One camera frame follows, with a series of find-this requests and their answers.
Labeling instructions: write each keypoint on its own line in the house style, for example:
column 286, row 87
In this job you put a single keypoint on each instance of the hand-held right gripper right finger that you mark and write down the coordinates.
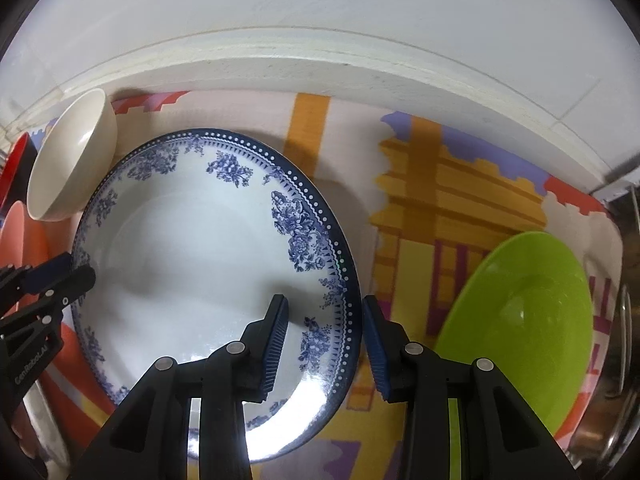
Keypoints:
column 375, row 345

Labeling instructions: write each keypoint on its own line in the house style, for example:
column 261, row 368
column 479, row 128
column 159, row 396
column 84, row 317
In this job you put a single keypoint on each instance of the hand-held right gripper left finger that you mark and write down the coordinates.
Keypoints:
column 276, row 345

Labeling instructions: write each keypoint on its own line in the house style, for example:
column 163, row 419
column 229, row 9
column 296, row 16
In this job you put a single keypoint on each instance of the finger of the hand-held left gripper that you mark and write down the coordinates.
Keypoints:
column 50, row 272
column 80, row 280

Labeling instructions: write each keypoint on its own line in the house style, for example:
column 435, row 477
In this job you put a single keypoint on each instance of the blue floral white plate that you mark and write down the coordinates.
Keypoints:
column 200, row 260

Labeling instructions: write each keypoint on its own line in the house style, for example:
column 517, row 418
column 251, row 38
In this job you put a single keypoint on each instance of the orange pink bowl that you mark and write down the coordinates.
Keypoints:
column 27, row 240

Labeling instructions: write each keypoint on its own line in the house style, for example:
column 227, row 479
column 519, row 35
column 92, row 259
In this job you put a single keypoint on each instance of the red bowl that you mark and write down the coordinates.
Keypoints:
column 15, row 165

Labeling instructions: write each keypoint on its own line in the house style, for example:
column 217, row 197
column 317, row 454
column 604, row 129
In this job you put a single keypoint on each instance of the small cream bowl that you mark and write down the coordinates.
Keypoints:
column 65, row 160

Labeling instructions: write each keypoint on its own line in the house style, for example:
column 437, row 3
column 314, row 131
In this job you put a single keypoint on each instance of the green plastic bowl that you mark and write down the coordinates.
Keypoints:
column 525, row 320

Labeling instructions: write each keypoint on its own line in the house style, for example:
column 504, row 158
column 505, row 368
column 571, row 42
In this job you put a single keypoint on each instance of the colourful printed mat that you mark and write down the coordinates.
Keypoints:
column 450, row 195

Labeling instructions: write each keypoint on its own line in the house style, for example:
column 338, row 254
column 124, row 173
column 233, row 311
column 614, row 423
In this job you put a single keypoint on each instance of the stainless steel container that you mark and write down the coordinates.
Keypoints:
column 612, row 350

